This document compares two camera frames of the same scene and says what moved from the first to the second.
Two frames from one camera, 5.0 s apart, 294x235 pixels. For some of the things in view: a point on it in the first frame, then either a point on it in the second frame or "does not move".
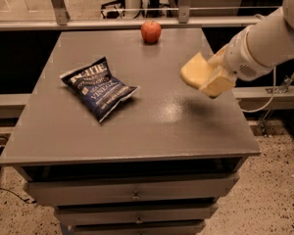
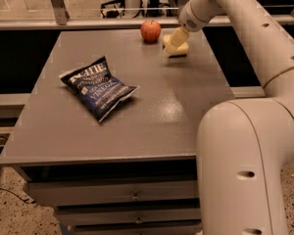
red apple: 151,31 does not move
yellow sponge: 195,70 → 182,49
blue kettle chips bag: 96,87 does not move
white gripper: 241,59 → 188,20
